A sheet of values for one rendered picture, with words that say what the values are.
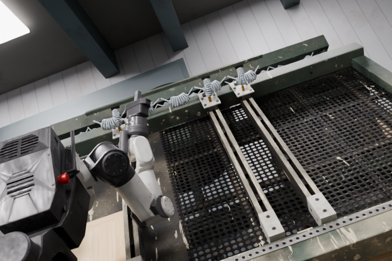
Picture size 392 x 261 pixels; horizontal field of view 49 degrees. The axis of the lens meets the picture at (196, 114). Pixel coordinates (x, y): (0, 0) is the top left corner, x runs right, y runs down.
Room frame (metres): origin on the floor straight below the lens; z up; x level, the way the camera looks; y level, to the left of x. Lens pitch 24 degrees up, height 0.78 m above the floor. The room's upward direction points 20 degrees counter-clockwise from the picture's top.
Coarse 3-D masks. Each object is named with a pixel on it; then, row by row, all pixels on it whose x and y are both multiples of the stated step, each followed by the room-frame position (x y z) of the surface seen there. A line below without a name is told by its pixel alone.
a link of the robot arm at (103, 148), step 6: (102, 144) 1.33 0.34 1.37; (108, 144) 1.32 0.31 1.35; (96, 150) 1.32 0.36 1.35; (102, 150) 1.28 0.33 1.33; (96, 156) 1.30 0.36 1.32; (132, 168) 1.38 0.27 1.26; (126, 174) 1.35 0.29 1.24; (132, 174) 1.37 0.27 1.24; (120, 180) 1.35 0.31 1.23; (126, 180) 1.36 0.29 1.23; (114, 186) 1.38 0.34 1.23
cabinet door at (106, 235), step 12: (108, 216) 1.90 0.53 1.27; (120, 216) 1.89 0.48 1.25; (96, 228) 1.87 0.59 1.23; (108, 228) 1.86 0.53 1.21; (120, 228) 1.84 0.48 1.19; (84, 240) 1.84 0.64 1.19; (96, 240) 1.83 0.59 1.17; (108, 240) 1.82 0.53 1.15; (120, 240) 1.80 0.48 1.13; (84, 252) 1.80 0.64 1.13; (96, 252) 1.79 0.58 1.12; (108, 252) 1.77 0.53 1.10; (120, 252) 1.76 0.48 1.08
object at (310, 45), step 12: (288, 48) 2.67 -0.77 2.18; (300, 48) 2.67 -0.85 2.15; (312, 48) 2.68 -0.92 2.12; (324, 48) 2.71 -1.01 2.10; (264, 60) 2.66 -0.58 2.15; (276, 60) 2.67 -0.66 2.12; (288, 60) 2.69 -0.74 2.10; (228, 72) 2.65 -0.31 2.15; (192, 84) 2.64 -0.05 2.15; (156, 96) 2.63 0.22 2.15; (168, 96) 2.63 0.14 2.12; (120, 108) 2.62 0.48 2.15; (72, 120) 2.60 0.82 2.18; (84, 120) 2.60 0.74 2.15; (96, 120) 2.61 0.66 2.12; (60, 132) 2.60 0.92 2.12
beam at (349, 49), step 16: (336, 48) 2.34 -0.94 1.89; (352, 48) 2.30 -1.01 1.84; (288, 64) 2.33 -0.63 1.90; (304, 64) 2.29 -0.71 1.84; (320, 64) 2.29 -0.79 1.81; (336, 64) 2.32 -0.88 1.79; (256, 80) 2.27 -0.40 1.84; (272, 80) 2.28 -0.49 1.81; (288, 80) 2.31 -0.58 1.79; (304, 80) 2.34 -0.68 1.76; (192, 96) 2.30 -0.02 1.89; (224, 96) 2.26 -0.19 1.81; (256, 96) 2.32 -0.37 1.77; (160, 112) 2.25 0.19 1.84; (176, 112) 2.25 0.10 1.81; (192, 112) 2.28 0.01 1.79; (160, 128) 2.30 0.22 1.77; (64, 144) 2.22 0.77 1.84; (80, 144) 2.22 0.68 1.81; (96, 144) 2.25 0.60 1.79
